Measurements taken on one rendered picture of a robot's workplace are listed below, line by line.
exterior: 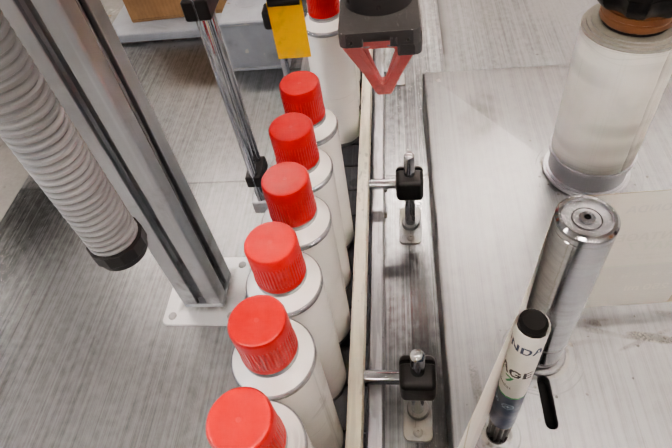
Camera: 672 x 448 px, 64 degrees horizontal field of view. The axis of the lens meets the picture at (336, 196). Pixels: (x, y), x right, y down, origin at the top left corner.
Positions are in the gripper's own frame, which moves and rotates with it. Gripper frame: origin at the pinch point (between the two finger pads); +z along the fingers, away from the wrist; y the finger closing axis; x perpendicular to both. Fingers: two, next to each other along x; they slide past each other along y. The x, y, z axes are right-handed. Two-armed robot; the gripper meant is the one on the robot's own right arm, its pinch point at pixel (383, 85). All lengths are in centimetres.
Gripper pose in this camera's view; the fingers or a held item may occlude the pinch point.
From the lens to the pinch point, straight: 52.8
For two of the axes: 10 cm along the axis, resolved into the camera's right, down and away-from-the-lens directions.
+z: 1.1, 6.5, 7.5
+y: 0.5, -7.6, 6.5
